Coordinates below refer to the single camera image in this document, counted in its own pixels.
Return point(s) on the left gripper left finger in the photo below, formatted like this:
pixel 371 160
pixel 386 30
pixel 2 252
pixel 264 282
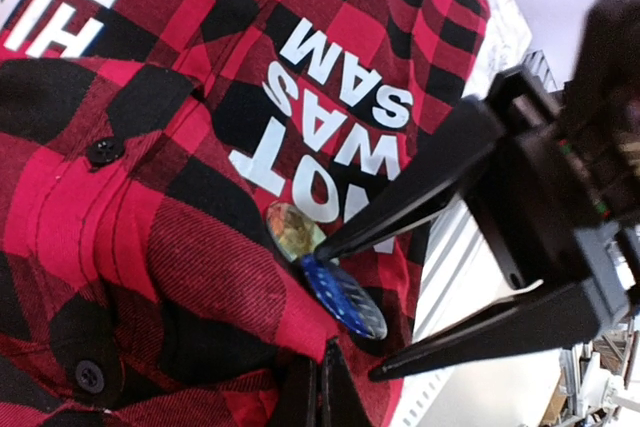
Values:
pixel 298 398

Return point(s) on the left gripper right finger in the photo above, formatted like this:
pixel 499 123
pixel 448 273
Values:
pixel 340 404

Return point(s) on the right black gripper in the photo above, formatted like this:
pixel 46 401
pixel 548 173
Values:
pixel 558 204

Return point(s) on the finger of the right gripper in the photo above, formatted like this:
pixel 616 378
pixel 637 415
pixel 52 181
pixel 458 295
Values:
pixel 543 319

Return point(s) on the red black plaid shirt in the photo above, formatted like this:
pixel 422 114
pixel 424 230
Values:
pixel 142 142

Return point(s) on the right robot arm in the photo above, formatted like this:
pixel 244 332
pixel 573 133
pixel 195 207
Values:
pixel 606 78

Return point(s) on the blue round badge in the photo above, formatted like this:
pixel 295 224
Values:
pixel 344 298

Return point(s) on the green orange round badge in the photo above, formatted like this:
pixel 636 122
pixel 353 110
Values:
pixel 294 234

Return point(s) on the aluminium front rail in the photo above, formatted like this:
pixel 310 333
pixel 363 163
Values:
pixel 460 277

